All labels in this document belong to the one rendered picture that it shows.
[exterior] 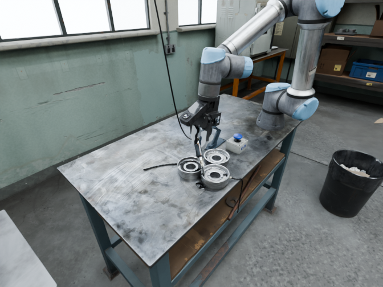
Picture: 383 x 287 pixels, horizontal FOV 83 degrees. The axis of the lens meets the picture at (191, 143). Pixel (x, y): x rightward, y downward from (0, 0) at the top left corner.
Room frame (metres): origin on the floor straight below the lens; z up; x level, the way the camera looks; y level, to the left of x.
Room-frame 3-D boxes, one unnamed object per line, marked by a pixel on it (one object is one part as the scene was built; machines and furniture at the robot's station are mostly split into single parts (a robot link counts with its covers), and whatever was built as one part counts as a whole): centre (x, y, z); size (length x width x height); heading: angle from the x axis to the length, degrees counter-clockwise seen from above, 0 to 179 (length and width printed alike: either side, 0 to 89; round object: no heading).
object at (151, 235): (0.94, -0.07, 0.79); 1.20 x 0.60 x 0.02; 138
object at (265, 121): (1.08, -0.44, 0.85); 0.15 x 0.15 x 0.10
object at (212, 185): (0.62, -0.09, 0.82); 0.10 x 0.10 x 0.04
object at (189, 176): (0.67, 0.00, 0.82); 0.10 x 0.10 x 0.04
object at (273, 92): (1.08, -0.44, 0.97); 0.13 x 0.12 x 0.14; 26
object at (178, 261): (0.94, -0.07, 0.40); 1.17 x 0.59 x 0.80; 138
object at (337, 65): (3.60, -2.26, 0.64); 0.49 x 0.40 x 0.37; 53
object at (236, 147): (0.84, -0.21, 0.82); 0.08 x 0.07 x 0.05; 138
